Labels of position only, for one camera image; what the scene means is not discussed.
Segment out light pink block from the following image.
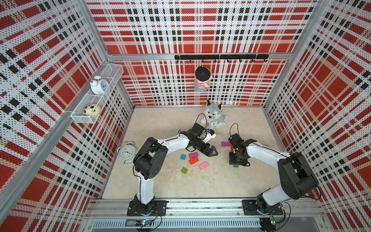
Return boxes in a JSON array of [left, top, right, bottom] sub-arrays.
[[199, 161, 209, 170]]

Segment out black hook rail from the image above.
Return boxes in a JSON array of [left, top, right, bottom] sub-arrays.
[[174, 54, 269, 61]]

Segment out white wire shelf basket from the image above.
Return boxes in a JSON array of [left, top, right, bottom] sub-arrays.
[[71, 63, 123, 124]]

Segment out orange red block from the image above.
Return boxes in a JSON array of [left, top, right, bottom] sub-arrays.
[[189, 157, 200, 165]]

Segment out magenta block group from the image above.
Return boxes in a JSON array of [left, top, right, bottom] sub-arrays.
[[189, 152, 199, 159]]

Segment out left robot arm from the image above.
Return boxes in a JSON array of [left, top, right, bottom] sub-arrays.
[[133, 123, 218, 211]]

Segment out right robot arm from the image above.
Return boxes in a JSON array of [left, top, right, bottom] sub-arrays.
[[228, 133, 319, 214]]

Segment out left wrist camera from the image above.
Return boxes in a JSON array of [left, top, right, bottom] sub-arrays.
[[203, 129, 216, 143]]

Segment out grey husky plush toy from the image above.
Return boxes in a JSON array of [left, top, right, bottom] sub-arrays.
[[201, 100, 227, 130]]

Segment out white alarm clock on table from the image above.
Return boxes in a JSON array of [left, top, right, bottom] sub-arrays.
[[117, 141, 138, 164]]

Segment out right electronics board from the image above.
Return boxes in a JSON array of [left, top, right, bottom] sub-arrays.
[[260, 217, 276, 232]]

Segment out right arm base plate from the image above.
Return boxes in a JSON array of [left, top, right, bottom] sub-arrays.
[[242, 200, 284, 216]]

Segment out white alarm clock on shelf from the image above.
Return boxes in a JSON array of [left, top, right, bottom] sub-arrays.
[[90, 75, 110, 96]]

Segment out left electronics board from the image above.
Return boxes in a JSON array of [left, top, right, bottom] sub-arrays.
[[135, 219, 152, 227]]

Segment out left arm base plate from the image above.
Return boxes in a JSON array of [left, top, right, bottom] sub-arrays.
[[127, 199, 168, 217]]

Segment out panda face ball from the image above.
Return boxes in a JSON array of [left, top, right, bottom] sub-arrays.
[[84, 103, 102, 118]]

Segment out electronics board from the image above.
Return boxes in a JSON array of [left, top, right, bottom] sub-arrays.
[[135, 219, 152, 227], [260, 217, 276, 232]]

